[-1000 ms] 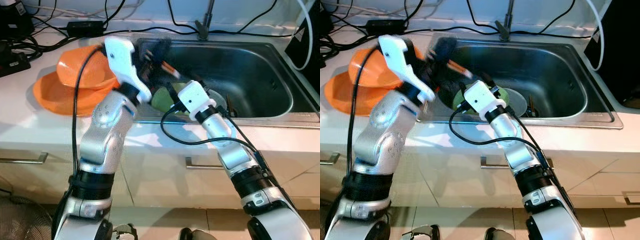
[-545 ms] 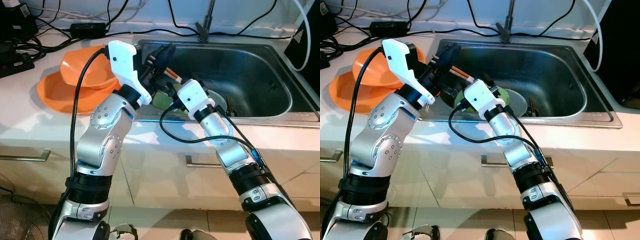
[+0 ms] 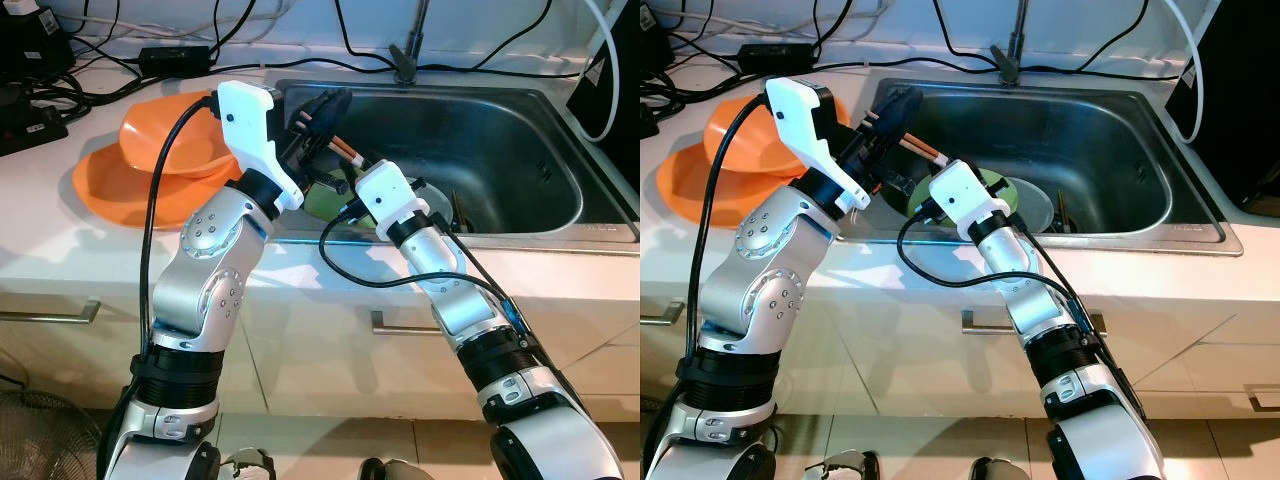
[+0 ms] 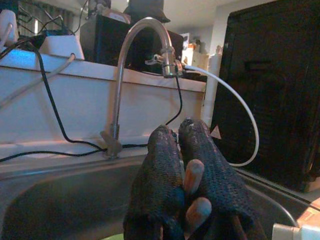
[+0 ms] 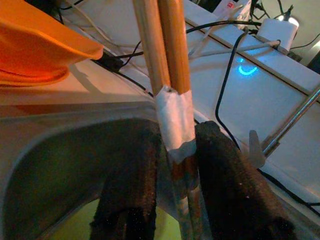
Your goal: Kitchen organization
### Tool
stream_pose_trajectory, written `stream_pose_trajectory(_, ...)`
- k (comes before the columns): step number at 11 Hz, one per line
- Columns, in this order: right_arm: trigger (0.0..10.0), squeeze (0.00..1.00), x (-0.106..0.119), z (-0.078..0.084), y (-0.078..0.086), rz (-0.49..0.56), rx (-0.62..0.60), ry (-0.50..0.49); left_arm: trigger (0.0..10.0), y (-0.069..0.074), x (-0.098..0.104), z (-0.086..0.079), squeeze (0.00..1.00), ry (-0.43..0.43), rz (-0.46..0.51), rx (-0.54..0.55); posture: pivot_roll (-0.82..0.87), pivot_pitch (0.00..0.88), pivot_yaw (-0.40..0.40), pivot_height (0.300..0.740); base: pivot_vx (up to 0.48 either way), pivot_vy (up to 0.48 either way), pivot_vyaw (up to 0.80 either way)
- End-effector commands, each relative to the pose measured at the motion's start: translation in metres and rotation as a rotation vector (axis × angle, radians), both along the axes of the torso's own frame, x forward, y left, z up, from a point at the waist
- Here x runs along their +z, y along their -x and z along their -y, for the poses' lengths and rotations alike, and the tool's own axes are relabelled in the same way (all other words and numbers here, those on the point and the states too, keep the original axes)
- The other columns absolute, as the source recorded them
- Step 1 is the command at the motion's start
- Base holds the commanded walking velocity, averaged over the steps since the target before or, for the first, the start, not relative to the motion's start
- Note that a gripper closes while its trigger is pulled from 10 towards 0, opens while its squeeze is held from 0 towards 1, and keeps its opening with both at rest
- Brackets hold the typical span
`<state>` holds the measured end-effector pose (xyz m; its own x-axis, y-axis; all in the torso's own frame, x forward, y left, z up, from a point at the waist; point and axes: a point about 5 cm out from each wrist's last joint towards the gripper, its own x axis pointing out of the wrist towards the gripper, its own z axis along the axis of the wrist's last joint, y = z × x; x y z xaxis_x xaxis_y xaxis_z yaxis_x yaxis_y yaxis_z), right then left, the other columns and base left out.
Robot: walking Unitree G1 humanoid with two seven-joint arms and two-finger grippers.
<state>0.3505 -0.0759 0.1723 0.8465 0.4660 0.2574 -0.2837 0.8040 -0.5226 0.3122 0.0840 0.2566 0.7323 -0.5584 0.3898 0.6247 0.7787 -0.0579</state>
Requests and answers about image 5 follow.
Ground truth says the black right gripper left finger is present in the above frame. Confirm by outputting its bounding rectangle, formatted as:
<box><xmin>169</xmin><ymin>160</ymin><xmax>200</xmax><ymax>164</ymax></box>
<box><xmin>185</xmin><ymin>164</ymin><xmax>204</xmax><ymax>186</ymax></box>
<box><xmin>89</xmin><ymin>119</ymin><xmax>163</xmax><ymax>240</ymax></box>

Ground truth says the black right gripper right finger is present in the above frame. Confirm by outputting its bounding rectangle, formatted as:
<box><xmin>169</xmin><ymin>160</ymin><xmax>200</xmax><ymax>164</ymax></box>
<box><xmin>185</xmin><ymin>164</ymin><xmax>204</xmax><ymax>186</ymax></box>
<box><xmin>196</xmin><ymin>121</ymin><xmax>298</xmax><ymax>240</ymax></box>

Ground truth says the taped wooden chopstick pair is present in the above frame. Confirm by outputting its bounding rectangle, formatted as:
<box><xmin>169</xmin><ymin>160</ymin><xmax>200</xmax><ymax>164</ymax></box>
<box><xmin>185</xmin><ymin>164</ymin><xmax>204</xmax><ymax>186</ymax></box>
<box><xmin>132</xmin><ymin>0</ymin><xmax>208</xmax><ymax>240</ymax></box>

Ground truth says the orange plastic plate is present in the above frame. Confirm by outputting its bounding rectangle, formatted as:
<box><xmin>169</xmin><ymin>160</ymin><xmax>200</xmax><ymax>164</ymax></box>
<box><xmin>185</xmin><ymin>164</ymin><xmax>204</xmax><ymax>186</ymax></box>
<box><xmin>0</xmin><ymin>66</ymin><xmax>70</xmax><ymax>88</ymax></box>

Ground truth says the orange plastic bowl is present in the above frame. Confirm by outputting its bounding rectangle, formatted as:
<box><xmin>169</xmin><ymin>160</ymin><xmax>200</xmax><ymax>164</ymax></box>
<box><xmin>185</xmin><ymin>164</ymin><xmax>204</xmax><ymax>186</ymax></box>
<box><xmin>0</xmin><ymin>0</ymin><xmax>105</xmax><ymax>76</ymax></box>

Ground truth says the green plate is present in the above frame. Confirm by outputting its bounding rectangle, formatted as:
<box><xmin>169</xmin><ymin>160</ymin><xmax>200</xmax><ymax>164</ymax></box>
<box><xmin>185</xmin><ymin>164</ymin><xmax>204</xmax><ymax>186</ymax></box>
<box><xmin>47</xmin><ymin>197</ymin><xmax>183</xmax><ymax>240</ymax></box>

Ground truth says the stainless steel sink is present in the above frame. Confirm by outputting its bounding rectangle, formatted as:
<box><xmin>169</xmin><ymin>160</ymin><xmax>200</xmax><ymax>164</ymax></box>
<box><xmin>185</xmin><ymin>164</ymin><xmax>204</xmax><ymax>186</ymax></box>
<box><xmin>0</xmin><ymin>99</ymin><xmax>320</xmax><ymax>240</ymax></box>

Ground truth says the metal sink faucet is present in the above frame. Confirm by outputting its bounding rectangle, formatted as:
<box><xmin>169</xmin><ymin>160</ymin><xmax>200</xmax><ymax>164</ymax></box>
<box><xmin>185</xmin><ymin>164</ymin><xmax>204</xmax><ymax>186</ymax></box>
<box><xmin>248</xmin><ymin>87</ymin><xmax>320</xmax><ymax>169</ymax></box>

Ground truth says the black power adapter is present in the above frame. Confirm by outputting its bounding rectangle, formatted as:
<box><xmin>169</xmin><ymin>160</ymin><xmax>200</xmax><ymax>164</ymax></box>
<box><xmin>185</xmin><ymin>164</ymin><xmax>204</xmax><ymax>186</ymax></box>
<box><xmin>96</xmin><ymin>49</ymin><xmax>125</xmax><ymax>74</ymax></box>

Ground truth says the white charger block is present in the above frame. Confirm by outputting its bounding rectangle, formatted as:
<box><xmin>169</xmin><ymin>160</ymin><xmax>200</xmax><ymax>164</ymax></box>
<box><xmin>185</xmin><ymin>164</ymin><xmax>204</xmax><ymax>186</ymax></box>
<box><xmin>256</xmin><ymin>17</ymin><xmax>300</xmax><ymax>51</ymax></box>

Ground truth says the white power strip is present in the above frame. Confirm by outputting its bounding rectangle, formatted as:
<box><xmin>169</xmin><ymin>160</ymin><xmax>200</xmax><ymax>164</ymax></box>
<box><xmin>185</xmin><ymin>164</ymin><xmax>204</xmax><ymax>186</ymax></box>
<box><xmin>212</xmin><ymin>0</ymin><xmax>251</xmax><ymax>29</ymax></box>

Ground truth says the thin black cable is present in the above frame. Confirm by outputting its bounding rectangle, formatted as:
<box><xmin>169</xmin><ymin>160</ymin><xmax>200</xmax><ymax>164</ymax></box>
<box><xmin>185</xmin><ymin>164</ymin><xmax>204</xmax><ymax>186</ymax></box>
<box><xmin>215</xmin><ymin>31</ymin><xmax>251</xmax><ymax>152</ymax></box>

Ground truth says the white cable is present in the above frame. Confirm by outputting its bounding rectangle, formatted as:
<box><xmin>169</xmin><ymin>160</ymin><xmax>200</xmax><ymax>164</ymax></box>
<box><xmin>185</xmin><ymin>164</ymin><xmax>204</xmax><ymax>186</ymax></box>
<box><xmin>189</xmin><ymin>39</ymin><xmax>281</xmax><ymax>60</ymax></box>

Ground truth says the long black counter cable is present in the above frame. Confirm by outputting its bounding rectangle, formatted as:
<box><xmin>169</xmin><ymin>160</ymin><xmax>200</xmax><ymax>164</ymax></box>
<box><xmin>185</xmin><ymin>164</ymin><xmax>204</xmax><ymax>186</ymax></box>
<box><xmin>186</xmin><ymin>20</ymin><xmax>262</xmax><ymax>34</ymax></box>

